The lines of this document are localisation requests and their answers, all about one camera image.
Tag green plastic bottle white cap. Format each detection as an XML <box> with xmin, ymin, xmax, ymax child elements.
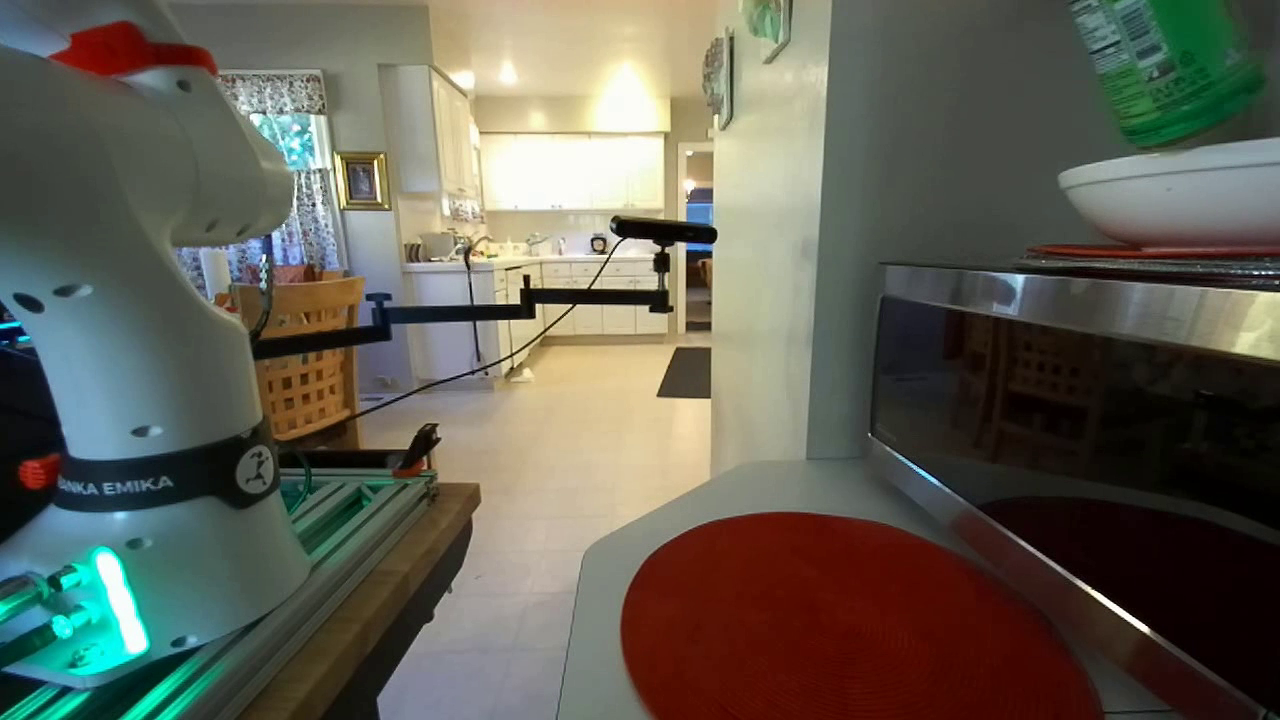
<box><xmin>1066</xmin><ymin>0</ymin><xmax>1268</xmax><ymax>154</ymax></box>

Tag dark floor mat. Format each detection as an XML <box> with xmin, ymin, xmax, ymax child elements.
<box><xmin>653</xmin><ymin>342</ymin><xmax>715</xmax><ymax>403</ymax></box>

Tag white lower kitchen cabinets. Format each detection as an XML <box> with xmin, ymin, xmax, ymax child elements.
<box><xmin>396</xmin><ymin>248</ymin><xmax>679</xmax><ymax>386</ymax></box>

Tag black clamp orange tips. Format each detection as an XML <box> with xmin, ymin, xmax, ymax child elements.
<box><xmin>396</xmin><ymin>421</ymin><xmax>450</xmax><ymax>484</ymax></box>

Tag white upper kitchen cabinet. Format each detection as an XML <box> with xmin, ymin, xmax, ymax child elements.
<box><xmin>376</xmin><ymin>60</ymin><xmax>488</xmax><ymax>226</ymax></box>

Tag wooden table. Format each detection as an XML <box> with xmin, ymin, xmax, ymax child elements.
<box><xmin>237</xmin><ymin>479</ymin><xmax>483</xmax><ymax>720</ymax></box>

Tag large round red placemat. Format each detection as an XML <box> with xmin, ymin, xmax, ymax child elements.
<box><xmin>615</xmin><ymin>509</ymin><xmax>1109</xmax><ymax>720</ymax></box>

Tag wicker laundry basket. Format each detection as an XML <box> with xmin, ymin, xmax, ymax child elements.
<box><xmin>227</xmin><ymin>273</ymin><xmax>367</xmax><ymax>445</ymax></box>

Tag patterned window curtain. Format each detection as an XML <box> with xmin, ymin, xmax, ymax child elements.
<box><xmin>186</xmin><ymin>69</ymin><xmax>353</xmax><ymax>290</ymax></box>

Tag stainless steel microwave oven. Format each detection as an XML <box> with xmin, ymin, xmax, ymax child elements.
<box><xmin>863</xmin><ymin>255</ymin><xmax>1280</xmax><ymax>720</ymax></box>

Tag red mat under plate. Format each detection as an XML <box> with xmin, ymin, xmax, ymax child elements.
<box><xmin>1025</xmin><ymin>237</ymin><xmax>1280</xmax><ymax>264</ymax></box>

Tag white bowl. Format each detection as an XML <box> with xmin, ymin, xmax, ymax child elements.
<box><xmin>1056</xmin><ymin>136</ymin><xmax>1280</xmax><ymax>248</ymax></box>

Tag thin black camera cable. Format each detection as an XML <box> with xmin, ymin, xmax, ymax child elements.
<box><xmin>350</xmin><ymin>237</ymin><xmax>630</xmax><ymax>421</ymax></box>

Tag black camera on boom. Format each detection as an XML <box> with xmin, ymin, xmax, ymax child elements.
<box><xmin>609</xmin><ymin>213</ymin><xmax>723</xmax><ymax>250</ymax></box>

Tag round wall decoration plate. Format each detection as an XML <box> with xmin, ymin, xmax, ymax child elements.
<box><xmin>700</xmin><ymin>28</ymin><xmax>740</xmax><ymax>136</ymax></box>

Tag aluminium rail base frame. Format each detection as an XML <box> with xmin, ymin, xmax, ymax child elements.
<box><xmin>0</xmin><ymin>459</ymin><xmax>446</xmax><ymax>720</ymax></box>

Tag gold picture frame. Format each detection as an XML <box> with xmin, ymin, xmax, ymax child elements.
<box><xmin>332</xmin><ymin>148</ymin><xmax>396</xmax><ymax>214</ymax></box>

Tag green wall picture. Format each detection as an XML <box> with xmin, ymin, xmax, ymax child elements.
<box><xmin>740</xmin><ymin>0</ymin><xmax>801</xmax><ymax>69</ymax></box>

